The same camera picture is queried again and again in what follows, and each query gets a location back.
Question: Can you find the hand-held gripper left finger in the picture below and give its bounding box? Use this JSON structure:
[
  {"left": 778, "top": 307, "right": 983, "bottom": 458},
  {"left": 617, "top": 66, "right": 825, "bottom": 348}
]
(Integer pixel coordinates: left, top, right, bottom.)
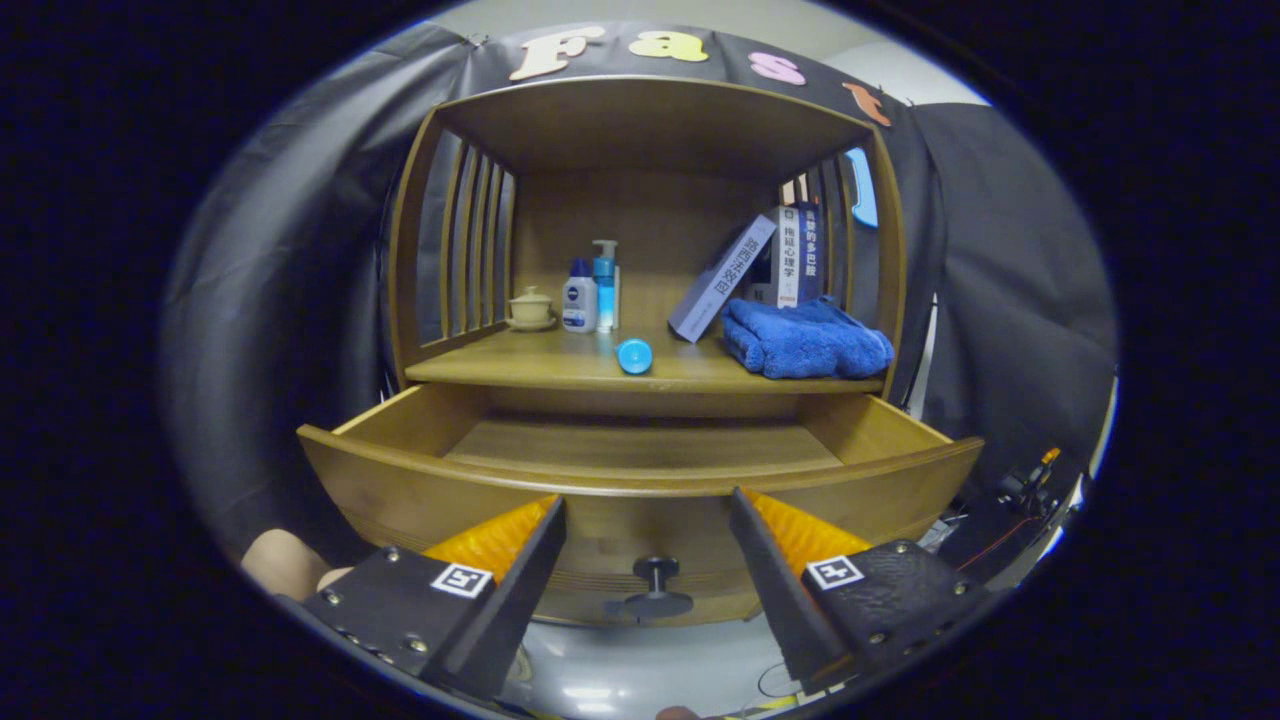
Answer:
[{"left": 298, "top": 494, "right": 569, "bottom": 701}]

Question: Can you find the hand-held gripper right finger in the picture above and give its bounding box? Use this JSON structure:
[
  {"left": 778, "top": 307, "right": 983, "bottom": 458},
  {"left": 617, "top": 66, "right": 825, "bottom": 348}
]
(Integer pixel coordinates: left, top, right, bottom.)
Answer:
[{"left": 727, "top": 487, "right": 991, "bottom": 696}]

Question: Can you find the wooden drawer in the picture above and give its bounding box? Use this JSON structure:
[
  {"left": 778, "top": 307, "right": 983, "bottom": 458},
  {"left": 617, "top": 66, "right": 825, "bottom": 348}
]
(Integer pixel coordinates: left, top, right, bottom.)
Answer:
[{"left": 297, "top": 383, "right": 986, "bottom": 629}]

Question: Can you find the wooden countertop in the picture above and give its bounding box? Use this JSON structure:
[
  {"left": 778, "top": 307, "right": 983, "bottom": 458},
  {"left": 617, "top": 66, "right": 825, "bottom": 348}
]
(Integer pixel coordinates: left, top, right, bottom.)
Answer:
[{"left": 405, "top": 322, "right": 886, "bottom": 394}]

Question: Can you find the wooden cabinet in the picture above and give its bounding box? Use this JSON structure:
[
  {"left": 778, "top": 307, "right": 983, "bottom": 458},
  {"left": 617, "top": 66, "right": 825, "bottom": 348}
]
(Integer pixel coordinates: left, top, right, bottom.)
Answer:
[{"left": 388, "top": 75, "right": 906, "bottom": 421}]

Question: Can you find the blue towel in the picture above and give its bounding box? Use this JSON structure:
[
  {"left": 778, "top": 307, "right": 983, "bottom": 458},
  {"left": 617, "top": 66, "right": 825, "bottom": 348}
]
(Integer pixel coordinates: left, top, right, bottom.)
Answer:
[{"left": 721, "top": 296, "right": 896, "bottom": 381}]

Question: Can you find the black and orange tool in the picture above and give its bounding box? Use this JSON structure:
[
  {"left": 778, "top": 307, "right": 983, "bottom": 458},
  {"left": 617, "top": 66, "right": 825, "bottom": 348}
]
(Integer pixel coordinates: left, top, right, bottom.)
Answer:
[{"left": 995, "top": 447, "right": 1063, "bottom": 511}]

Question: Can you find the tan lidded ceramic cup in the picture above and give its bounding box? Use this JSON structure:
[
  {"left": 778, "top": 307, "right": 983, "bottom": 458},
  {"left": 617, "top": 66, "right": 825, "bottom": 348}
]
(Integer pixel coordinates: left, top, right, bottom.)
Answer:
[{"left": 506, "top": 286, "right": 557, "bottom": 332}]

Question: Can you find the grey book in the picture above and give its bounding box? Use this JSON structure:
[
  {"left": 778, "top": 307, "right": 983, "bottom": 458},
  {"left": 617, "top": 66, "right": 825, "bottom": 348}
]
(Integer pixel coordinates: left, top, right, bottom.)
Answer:
[{"left": 668, "top": 214, "right": 778, "bottom": 344}]

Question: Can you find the white lotion bottle blue cap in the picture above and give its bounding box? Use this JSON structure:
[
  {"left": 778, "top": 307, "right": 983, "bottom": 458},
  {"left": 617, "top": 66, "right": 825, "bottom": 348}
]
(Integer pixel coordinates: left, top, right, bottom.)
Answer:
[{"left": 562, "top": 258, "right": 599, "bottom": 334}]

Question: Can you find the white book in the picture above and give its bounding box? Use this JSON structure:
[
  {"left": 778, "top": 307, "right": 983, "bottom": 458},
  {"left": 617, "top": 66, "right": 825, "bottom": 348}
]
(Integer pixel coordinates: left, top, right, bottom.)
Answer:
[{"left": 775, "top": 205, "right": 804, "bottom": 309}]

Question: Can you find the blue pump bottle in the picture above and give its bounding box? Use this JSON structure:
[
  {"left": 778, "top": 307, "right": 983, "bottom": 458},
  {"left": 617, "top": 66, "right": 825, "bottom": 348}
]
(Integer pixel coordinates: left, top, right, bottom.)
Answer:
[{"left": 592, "top": 239, "right": 621, "bottom": 334}]

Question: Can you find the dark blue book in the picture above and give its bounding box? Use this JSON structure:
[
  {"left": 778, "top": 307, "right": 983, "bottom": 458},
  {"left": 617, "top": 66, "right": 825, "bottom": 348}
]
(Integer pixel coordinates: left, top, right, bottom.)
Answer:
[{"left": 800, "top": 203, "right": 823, "bottom": 301}]

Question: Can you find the black backdrop cloth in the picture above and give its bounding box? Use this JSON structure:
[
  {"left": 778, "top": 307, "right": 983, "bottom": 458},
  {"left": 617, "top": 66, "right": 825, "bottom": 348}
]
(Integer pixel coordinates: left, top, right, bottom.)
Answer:
[{"left": 165, "top": 22, "right": 1116, "bottom": 561}]

